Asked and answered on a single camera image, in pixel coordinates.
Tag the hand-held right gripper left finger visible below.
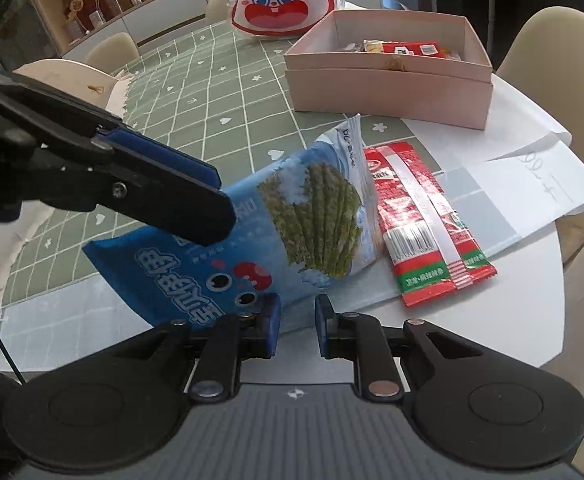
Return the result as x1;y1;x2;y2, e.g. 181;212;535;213
114;292;282;402

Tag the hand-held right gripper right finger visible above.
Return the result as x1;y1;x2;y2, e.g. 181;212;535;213
313;293;475;401

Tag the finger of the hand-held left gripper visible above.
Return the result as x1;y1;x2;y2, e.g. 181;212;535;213
32;127;238;247

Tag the blue seaweed cracker packet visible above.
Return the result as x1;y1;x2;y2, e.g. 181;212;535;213
82;114;388;331

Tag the red green striped packet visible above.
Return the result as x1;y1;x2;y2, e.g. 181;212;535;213
362;141;498;308

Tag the pink cardboard box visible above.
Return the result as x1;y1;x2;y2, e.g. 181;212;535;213
283;9;495;132

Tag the small red snack packet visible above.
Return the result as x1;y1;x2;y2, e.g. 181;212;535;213
382;40;445;58

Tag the green checked tablecloth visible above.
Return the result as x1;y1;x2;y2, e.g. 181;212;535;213
0;22;523;346

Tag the cream scalloped paper bag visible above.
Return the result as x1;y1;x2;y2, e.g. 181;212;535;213
12;57;133;116

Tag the beige dining chair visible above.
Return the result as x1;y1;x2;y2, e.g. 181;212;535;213
494;6;584;267
204;0;235;23
84;32;140;73

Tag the handwritten white paper sheet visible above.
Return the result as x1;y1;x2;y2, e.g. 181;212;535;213
472;137;584;221

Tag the plain white paper sheet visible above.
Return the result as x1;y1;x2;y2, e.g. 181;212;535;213
402;75;573;163

